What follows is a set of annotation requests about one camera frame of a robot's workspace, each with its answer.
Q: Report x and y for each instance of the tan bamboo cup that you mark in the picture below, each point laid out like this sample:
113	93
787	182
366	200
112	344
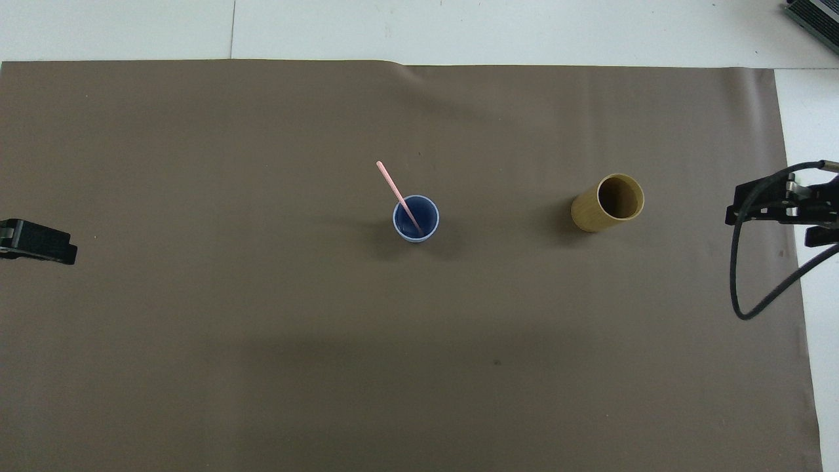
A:
586	213

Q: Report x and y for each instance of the blue plastic cup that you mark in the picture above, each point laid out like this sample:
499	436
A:
429	216

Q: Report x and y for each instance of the pink chopstick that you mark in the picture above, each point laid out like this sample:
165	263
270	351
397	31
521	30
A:
396	187

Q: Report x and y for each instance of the black ribbed device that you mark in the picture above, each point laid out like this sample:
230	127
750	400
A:
816	14

